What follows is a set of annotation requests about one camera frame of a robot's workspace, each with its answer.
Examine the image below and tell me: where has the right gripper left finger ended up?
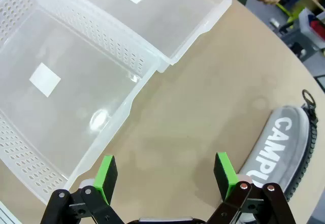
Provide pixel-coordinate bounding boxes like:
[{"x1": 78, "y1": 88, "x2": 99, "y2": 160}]
[{"x1": 40, "y1": 155, "x2": 122, "y2": 224}]

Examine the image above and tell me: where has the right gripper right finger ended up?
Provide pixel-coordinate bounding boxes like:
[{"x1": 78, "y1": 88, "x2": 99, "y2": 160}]
[{"x1": 207, "y1": 152, "x2": 297, "y2": 224}]

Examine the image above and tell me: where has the grey CAMPUS pencil pouch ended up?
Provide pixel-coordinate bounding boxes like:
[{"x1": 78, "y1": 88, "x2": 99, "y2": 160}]
[{"x1": 236, "y1": 89, "x2": 319, "y2": 224}]

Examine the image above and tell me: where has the clear perforated plastic basket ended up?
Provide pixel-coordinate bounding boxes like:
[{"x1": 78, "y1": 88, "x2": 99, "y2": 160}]
[
  {"x1": 0, "y1": 0, "x2": 160, "y2": 206},
  {"x1": 43, "y1": 0, "x2": 243, "y2": 74}
]

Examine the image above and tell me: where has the grey plastic storage bin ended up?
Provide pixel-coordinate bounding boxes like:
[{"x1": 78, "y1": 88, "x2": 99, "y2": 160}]
[{"x1": 298, "y1": 7, "x2": 325, "y2": 51}]

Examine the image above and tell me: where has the red cloth in bin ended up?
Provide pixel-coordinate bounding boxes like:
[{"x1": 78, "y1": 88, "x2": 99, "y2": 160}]
[{"x1": 310, "y1": 20, "x2": 325, "y2": 39}]

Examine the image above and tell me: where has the lime green frame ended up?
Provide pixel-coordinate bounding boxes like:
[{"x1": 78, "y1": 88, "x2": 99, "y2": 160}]
[{"x1": 276, "y1": 2, "x2": 302, "y2": 30}]

